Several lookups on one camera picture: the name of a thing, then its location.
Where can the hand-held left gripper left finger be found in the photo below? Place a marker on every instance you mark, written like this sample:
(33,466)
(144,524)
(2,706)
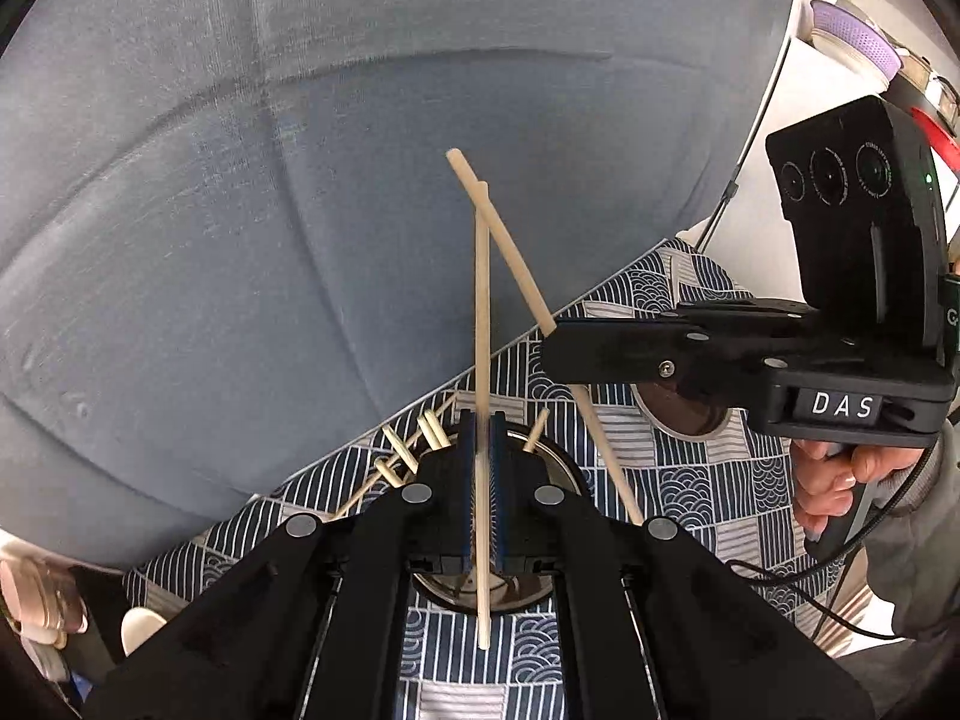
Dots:
(375,540)

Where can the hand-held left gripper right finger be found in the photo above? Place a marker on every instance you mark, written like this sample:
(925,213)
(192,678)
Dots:
(600,562)

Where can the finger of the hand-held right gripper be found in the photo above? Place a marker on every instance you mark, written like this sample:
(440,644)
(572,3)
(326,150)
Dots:
(735,309)
(615,352)

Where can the wooden chopstick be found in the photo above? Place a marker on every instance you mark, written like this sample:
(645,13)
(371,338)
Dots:
(536,439)
(481,315)
(396,441)
(510,247)
(390,472)
(435,431)

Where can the black cylindrical utensil holder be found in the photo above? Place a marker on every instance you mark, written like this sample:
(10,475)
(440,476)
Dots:
(568,476)

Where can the person's right forearm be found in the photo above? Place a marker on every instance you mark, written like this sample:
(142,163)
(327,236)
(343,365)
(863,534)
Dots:
(922,562)

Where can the person's right hand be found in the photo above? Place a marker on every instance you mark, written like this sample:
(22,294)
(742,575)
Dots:
(814,487)

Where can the metal bowl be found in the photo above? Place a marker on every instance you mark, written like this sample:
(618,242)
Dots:
(675,420)

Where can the blue patterned tablecloth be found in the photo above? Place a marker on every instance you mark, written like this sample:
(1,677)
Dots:
(675,480)

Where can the purple colander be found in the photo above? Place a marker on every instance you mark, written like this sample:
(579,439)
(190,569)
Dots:
(855,34)

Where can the beige mug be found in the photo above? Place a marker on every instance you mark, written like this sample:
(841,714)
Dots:
(141,626)

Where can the grey sofa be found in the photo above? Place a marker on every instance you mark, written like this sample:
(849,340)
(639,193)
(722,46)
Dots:
(225,202)

